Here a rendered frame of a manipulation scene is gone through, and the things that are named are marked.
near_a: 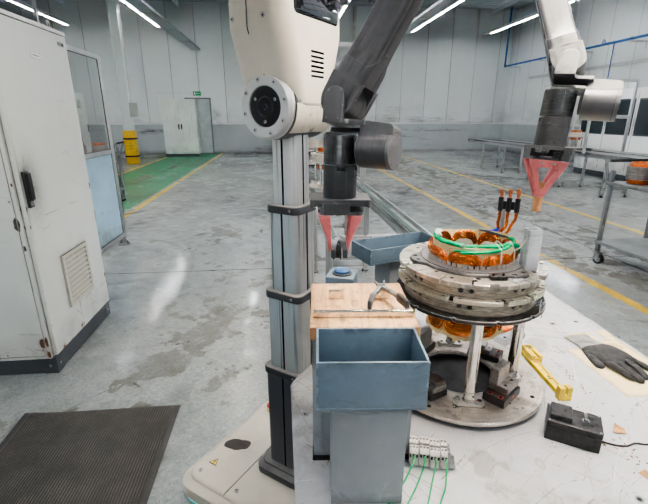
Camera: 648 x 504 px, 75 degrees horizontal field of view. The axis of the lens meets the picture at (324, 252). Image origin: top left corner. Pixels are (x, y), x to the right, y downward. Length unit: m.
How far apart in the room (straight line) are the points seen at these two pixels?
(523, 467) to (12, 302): 2.53
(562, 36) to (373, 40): 0.44
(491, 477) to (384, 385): 0.33
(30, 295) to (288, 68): 2.08
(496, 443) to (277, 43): 0.97
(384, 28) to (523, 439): 0.82
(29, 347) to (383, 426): 2.44
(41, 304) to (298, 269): 1.86
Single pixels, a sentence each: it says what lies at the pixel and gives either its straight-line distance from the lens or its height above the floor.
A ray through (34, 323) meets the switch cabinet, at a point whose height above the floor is 0.33.
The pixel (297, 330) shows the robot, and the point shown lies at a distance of 1.25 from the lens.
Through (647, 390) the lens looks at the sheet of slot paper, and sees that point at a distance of 1.32.
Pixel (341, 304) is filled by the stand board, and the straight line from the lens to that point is 0.81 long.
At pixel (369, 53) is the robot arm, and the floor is 1.50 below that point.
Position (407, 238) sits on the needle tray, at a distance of 1.33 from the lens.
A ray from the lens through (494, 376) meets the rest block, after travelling 1.05.
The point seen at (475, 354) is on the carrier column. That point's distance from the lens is 0.96.
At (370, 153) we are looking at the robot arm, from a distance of 0.67.
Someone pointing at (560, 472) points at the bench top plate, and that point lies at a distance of 0.98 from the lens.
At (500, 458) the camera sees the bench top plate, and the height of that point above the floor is 0.78.
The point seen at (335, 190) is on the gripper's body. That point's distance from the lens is 0.70.
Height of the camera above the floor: 1.41
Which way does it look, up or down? 18 degrees down
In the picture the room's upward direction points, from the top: straight up
